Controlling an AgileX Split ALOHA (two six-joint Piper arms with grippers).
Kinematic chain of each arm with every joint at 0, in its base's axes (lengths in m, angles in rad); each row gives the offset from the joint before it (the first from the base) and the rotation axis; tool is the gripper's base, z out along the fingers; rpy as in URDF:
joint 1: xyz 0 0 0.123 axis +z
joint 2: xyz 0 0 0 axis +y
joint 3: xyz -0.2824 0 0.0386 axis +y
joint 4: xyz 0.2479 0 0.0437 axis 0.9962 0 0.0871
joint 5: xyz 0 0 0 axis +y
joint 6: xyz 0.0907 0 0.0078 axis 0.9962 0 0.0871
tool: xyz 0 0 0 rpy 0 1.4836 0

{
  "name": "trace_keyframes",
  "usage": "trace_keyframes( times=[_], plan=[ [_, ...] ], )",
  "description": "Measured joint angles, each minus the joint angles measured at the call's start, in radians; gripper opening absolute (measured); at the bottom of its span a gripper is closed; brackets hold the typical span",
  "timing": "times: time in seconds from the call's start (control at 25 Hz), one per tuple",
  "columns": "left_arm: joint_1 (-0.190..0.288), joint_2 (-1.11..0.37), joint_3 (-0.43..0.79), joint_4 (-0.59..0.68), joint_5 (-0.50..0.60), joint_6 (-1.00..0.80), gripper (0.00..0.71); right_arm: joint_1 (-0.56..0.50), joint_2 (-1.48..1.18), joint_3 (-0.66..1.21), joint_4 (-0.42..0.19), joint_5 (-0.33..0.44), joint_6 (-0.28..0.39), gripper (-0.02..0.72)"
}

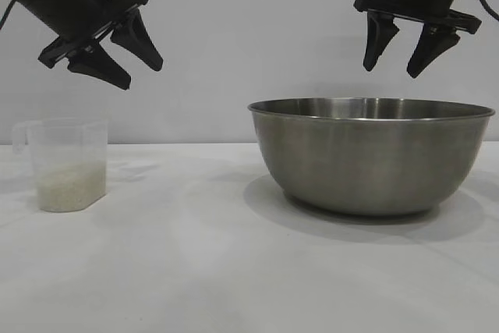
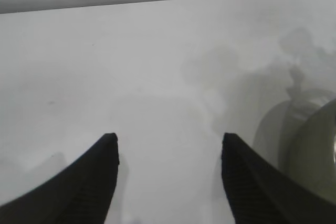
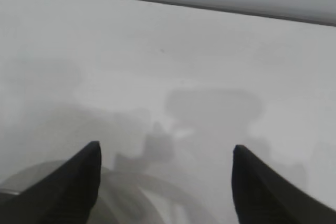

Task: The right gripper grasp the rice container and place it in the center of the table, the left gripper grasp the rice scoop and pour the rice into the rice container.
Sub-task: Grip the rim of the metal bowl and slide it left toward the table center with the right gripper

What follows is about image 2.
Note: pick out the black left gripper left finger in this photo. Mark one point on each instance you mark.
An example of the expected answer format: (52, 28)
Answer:
(65, 197)

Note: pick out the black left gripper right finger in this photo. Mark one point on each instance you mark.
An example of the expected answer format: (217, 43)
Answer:
(262, 197)

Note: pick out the stainless steel mixing bowl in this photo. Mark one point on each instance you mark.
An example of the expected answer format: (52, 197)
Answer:
(309, 142)

